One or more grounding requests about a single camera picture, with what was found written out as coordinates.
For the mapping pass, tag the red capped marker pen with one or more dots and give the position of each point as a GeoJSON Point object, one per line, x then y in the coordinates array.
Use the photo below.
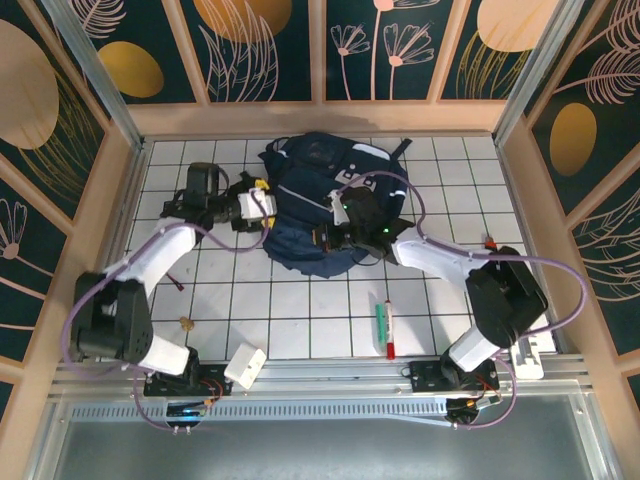
{"type": "Point", "coordinates": [389, 330]}

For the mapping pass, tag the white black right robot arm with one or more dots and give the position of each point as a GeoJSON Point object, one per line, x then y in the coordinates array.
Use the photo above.
{"type": "Point", "coordinates": [440, 257]}

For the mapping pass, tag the red black connector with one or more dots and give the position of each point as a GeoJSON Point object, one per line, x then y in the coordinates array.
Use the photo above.
{"type": "Point", "coordinates": [490, 244]}

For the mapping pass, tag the aluminium frame post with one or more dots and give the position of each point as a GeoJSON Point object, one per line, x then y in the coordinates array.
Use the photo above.
{"type": "Point", "coordinates": [95, 70]}
{"type": "Point", "coordinates": [535, 70]}

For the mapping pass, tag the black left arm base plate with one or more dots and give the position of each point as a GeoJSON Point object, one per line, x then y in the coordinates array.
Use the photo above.
{"type": "Point", "coordinates": [212, 372]}

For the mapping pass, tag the aluminium frame rail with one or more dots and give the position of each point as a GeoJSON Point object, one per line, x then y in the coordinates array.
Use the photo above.
{"type": "Point", "coordinates": [300, 372]}

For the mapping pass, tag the white plastic block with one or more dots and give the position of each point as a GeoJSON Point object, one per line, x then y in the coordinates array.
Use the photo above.
{"type": "Point", "coordinates": [245, 365]}

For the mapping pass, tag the grey metal shelf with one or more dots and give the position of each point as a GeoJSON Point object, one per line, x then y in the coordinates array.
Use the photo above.
{"type": "Point", "coordinates": [320, 450]}

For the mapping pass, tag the navy blue backpack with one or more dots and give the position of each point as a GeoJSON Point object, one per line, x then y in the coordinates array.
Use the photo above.
{"type": "Point", "coordinates": [310, 200]}

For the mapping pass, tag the white plastic bracket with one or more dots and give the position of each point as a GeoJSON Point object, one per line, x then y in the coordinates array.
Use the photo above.
{"type": "Point", "coordinates": [530, 365]}

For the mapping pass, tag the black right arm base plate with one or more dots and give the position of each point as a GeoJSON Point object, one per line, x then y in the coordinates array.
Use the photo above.
{"type": "Point", "coordinates": [425, 375]}

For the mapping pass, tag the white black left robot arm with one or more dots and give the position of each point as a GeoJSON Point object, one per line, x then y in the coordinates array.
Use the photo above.
{"type": "Point", "coordinates": [160, 255]}

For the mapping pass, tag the green marker pen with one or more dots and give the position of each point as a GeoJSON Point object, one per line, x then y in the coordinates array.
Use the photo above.
{"type": "Point", "coordinates": [381, 325]}

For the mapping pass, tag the small brass object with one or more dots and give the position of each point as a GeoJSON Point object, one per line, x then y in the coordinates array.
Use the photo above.
{"type": "Point", "coordinates": [188, 325]}

